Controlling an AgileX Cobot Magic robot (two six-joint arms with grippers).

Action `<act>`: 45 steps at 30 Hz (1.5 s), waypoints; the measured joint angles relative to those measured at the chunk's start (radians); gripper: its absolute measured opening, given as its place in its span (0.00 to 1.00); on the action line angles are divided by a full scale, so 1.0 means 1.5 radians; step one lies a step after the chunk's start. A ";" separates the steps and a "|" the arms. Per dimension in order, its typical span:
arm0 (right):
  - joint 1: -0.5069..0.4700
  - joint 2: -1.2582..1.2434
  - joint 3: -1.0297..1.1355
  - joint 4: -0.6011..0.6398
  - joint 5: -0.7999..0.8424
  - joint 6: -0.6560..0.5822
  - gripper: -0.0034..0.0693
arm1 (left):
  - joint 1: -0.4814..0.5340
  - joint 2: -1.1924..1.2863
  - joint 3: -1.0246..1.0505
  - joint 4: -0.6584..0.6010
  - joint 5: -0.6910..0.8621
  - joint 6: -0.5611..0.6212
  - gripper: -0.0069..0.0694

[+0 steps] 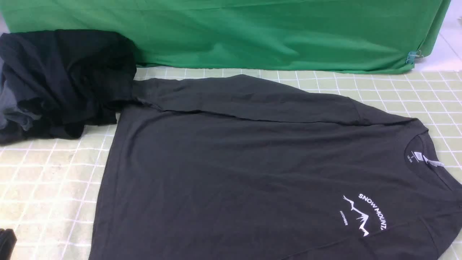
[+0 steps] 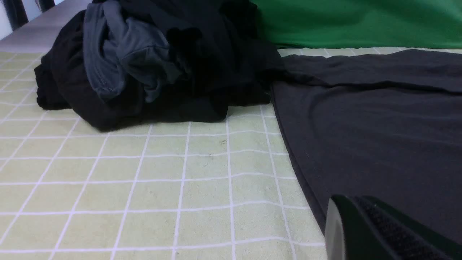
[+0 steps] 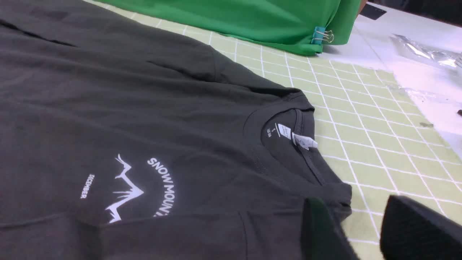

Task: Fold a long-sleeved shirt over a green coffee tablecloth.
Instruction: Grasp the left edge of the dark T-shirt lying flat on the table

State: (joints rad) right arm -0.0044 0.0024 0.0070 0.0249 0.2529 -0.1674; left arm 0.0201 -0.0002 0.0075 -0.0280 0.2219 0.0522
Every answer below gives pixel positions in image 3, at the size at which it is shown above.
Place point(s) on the gray long-sleeve shirt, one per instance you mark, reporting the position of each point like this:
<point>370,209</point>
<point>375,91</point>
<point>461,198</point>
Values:
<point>121,141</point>

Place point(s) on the green checkered table mat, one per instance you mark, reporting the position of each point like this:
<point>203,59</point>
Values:
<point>369,131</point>

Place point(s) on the teal binder clip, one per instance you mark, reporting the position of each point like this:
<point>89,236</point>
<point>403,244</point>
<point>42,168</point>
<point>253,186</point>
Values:
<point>321,36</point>

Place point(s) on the green backdrop cloth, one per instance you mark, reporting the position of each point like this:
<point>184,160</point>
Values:
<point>286,25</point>

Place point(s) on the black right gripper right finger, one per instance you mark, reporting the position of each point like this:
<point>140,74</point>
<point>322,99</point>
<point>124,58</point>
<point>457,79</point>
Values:
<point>413,231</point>

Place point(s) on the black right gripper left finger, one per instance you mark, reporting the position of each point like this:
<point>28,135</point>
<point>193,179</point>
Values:
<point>322,237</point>

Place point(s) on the clear plastic bag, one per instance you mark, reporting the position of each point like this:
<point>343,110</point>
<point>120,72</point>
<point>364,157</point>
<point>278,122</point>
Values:
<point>425,54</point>

